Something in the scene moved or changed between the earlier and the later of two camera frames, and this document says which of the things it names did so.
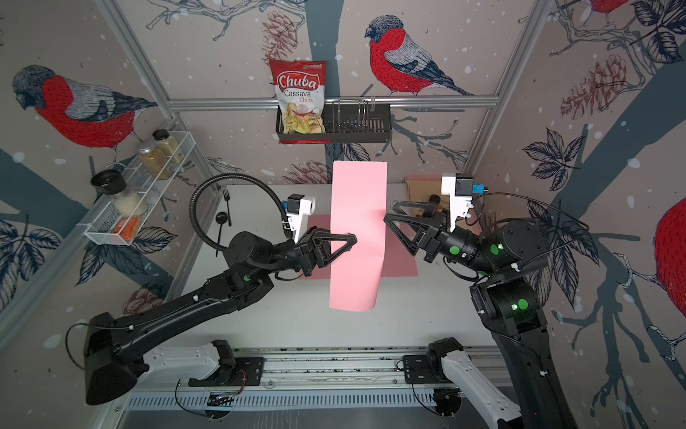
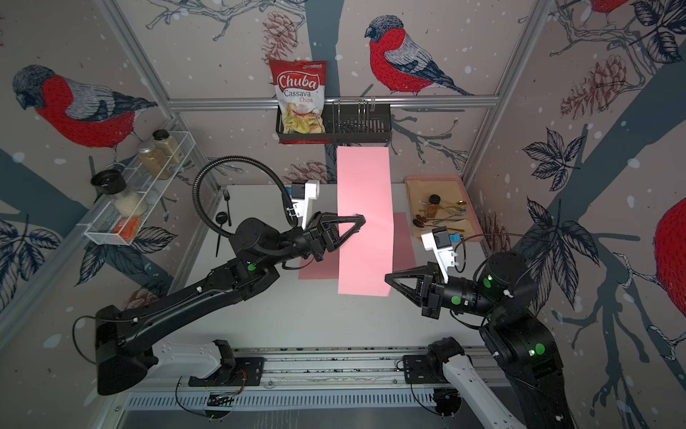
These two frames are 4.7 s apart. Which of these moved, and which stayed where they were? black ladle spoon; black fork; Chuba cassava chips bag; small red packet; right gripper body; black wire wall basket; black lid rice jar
Moved: right gripper body
Stayed: black fork; black lid rice jar; small red packet; Chuba cassava chips bag; black ladle spoon; black wire wall basket
